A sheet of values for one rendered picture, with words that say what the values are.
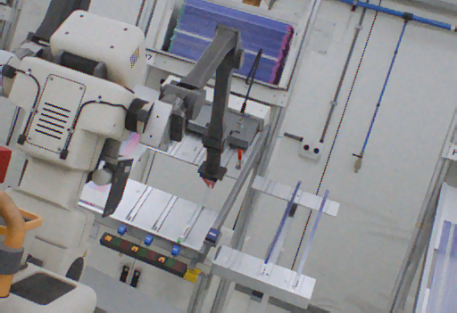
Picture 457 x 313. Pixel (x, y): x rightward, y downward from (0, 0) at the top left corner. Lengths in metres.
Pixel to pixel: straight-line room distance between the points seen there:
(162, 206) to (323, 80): 2.03
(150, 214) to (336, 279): 2.09
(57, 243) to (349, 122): 2.77
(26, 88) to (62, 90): 0.09
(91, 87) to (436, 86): 2.91
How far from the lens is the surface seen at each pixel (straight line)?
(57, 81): 1.44
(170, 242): 2.15
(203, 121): 2.46
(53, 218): 1.50
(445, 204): 2.46
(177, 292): 2.52
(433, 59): 4.00
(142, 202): 2.26
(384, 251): 4.02
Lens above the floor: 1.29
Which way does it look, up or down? 5 degrees down
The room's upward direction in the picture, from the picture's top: 18 degrees clockwise
